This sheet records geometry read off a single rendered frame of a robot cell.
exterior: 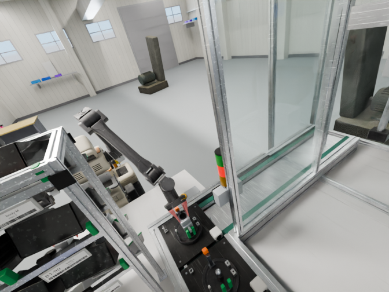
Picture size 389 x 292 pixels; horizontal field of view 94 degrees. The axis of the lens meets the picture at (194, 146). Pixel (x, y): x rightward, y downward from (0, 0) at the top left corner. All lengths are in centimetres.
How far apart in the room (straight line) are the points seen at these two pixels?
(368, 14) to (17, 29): 1104
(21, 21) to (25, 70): 190
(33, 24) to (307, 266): 1127
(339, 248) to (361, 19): 102
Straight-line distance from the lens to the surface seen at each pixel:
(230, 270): 86
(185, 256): 94
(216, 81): 49
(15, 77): 1130
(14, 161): 44
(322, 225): 115
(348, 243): 113
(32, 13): 1127
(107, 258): 62
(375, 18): 122
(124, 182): 182
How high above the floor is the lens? 179
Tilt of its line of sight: 32 degrees down
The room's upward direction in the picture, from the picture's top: 15 degrees counter-clockwise
